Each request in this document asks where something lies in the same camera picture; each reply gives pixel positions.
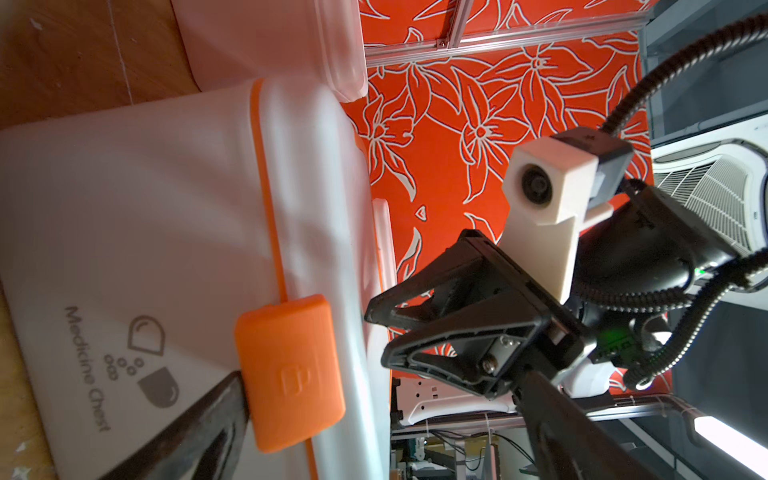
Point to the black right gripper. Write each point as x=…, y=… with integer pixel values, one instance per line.
x=473, y=319

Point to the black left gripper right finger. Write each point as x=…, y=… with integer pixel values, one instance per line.
x=566, y=443

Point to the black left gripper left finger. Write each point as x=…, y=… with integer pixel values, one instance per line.
x=206, y=440

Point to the grey first aid box orange handle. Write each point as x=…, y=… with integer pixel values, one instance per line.
x=147, y=252

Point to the pink first aid box white handle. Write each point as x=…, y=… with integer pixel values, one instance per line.
x=230, y=42

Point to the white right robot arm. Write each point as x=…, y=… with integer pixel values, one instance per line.
x=592, y=268

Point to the aluminium frame post right rear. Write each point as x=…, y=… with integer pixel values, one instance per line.
x=399, y=32

